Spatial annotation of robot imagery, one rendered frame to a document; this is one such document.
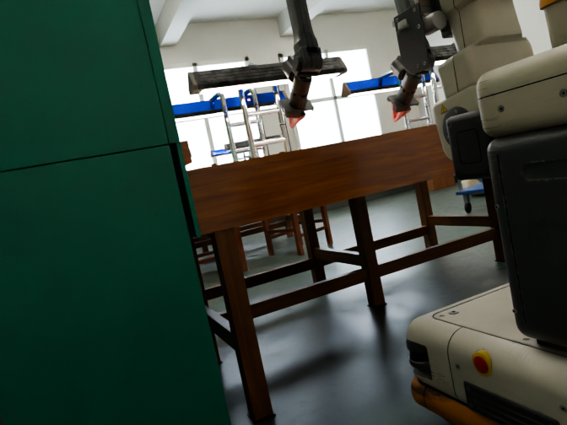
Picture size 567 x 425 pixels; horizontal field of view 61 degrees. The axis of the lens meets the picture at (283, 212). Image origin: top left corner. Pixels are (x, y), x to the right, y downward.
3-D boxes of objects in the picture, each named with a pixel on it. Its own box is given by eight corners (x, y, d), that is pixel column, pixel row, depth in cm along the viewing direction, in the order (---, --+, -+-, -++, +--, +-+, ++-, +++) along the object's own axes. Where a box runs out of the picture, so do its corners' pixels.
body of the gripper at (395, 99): (385, 99, 174) (391, 83, 169) (407, 96, 178) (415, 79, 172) (395, 110, 171) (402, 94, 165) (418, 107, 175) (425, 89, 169)
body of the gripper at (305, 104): (278, 104, 159) (282, 85, 154) (305, 100, 163) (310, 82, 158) (286, 116, 156) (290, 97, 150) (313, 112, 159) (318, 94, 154)
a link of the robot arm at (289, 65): (299, 60, 142) (324, 61, 146) (284, 39, 149) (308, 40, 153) (288, 94, 151) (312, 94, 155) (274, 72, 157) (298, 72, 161)
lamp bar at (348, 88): (440, 81, 277) (438, 68, 277) (348, 94, 253) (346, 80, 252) (430, 84, 284) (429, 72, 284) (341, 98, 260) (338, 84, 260)
